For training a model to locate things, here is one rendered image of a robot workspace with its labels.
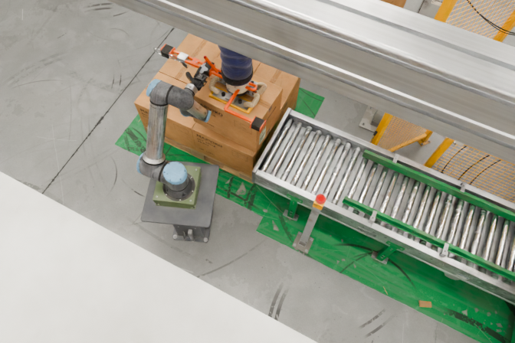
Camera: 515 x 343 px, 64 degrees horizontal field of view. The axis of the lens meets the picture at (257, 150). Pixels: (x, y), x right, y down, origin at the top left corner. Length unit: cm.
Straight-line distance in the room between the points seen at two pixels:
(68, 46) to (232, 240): 294
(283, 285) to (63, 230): 330
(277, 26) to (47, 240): 38
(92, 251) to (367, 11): 43
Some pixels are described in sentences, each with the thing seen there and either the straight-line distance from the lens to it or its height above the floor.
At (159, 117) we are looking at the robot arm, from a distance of 258.
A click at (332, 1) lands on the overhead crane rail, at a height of 321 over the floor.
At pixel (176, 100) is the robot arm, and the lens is 246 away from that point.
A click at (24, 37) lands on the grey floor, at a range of 559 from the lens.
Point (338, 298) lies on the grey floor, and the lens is 370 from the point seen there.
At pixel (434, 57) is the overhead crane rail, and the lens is 55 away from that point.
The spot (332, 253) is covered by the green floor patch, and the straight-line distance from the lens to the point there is 378.
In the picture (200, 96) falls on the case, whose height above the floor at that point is 107.
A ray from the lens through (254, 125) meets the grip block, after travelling 279.
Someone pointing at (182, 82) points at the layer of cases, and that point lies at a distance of 390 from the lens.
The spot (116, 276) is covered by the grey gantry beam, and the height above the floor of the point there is 322.
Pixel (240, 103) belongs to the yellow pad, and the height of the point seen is 110.
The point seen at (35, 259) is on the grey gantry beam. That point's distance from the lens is 42.
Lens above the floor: 359
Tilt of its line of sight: 61 degrees down
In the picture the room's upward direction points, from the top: 2 degrees clockwise
